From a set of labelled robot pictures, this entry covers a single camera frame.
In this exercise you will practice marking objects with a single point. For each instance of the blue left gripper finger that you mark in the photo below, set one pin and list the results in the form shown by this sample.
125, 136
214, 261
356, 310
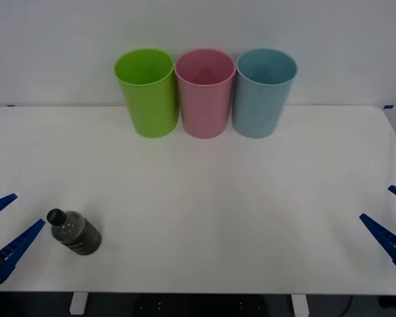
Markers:
0, 203
18, 246

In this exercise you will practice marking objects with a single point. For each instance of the dark plastic bottle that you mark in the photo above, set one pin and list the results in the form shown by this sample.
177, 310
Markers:
77, 232

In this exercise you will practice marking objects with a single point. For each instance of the white table leg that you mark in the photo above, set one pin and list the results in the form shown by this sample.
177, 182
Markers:
300, 305
77, 303

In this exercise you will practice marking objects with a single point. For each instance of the pale blue plastic bin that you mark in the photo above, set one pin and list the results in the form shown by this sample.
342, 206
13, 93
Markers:
260, 102

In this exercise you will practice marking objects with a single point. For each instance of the green plastic bin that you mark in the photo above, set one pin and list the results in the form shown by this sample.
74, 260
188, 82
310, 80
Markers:
148, 99

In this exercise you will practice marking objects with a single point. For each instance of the pink plastic bin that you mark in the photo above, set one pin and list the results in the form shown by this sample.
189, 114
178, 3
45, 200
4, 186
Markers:
204, 105

